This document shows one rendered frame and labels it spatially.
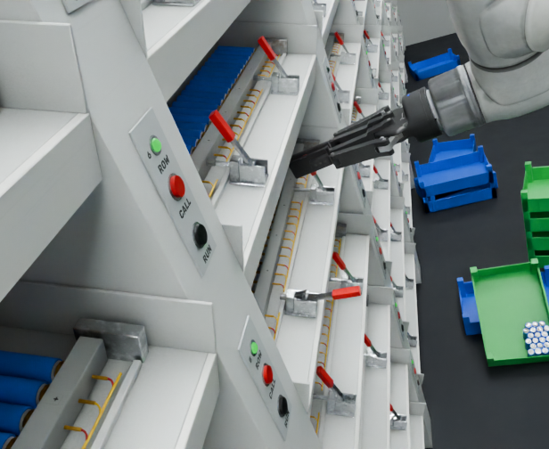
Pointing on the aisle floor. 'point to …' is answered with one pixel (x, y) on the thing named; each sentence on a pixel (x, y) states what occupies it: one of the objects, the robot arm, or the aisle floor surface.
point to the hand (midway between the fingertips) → (312, 159)
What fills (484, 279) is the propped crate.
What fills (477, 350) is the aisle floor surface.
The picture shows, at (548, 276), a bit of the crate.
